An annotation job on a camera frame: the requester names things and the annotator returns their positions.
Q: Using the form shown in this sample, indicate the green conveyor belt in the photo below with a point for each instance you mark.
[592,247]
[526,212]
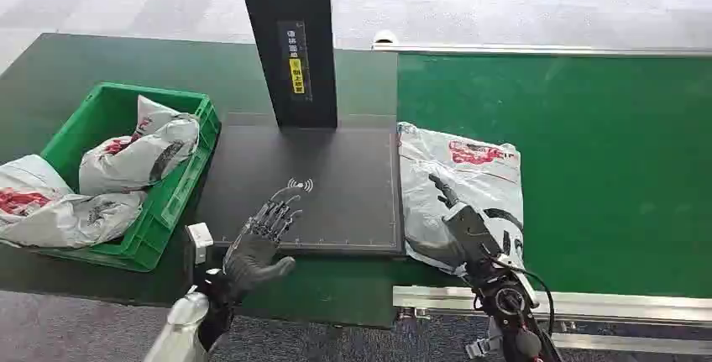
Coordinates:
[601,170]

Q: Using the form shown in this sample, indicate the green plastic crate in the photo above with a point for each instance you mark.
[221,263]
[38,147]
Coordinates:
[167,203]

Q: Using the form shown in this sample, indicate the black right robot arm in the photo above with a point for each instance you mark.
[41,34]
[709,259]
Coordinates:
[512,306]

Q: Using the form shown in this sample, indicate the silver conveyor side rail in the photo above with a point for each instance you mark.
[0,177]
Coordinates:
[612,306]
[534,49]

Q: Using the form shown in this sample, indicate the black scanner base plate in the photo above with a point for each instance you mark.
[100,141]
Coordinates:
[339,192]

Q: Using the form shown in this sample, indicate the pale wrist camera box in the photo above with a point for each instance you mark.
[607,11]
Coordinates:
[199,241]
[483,345]

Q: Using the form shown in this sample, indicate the black and yellow label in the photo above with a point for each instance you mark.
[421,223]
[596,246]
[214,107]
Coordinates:
[296,64]

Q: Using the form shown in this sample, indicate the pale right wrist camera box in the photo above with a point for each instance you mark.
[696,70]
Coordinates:
[483,345]

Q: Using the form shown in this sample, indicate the grey parcel bag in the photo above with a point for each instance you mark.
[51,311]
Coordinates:
[136,159]
[61,212]
[445,170]

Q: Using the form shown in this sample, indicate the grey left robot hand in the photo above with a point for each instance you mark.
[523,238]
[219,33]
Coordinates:
[253,262]

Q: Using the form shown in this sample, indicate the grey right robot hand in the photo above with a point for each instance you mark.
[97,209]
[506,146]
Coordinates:
[471,234]

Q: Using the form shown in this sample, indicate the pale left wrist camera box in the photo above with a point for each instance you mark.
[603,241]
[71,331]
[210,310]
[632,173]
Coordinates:
[199,241]

